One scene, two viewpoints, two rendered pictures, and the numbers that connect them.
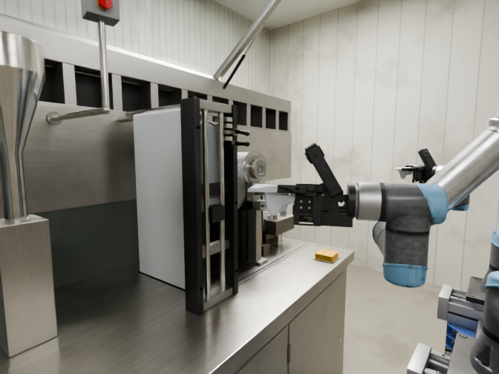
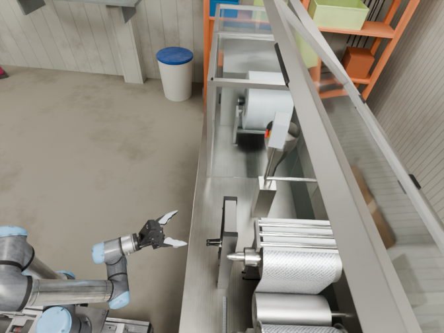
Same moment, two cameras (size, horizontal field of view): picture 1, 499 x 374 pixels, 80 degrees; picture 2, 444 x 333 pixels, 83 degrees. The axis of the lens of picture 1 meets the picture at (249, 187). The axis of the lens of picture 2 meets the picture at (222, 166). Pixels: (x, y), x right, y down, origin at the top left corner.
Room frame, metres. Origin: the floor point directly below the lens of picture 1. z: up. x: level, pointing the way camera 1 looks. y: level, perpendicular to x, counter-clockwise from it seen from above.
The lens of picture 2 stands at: (1.12, -0.22, 2.19)
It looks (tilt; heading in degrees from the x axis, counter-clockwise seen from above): 48 degrees down; 142
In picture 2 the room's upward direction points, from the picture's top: 4 degrees clockwise
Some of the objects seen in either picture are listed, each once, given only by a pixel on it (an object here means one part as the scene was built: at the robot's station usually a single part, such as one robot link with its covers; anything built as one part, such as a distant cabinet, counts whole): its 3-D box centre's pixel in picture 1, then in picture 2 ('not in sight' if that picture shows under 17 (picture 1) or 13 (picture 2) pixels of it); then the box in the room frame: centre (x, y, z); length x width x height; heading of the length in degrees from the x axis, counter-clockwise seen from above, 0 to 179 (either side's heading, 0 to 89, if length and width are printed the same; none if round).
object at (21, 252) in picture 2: not in sight; (35, 275); (0.49, -0.56, 1.19); 0.15 x 0.12 x 0.55; 166
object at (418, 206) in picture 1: (409, 205); (108, 250); (0.55, -0.30, 1.21); 0.11 x 0.08 x 0.09; 76
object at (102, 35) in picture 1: (103, 65); (269, 161); (0.71, 0.34, 1.51); 0.02 x 0.02 x 0.20
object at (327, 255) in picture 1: (327, 255); not in sight; (1.13, -0.30, 0.91); 0.07 x 0.07 x 0.02; 54
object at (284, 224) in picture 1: (248, 219); not in sight; (1.38, 0.00, 1.00); 0.40 x 0.16 x 0.06; 54
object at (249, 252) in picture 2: not in sight; (252, 257); (0.92, 0.11, 1.33); 0.06 x 0.06 x 0.06; 54
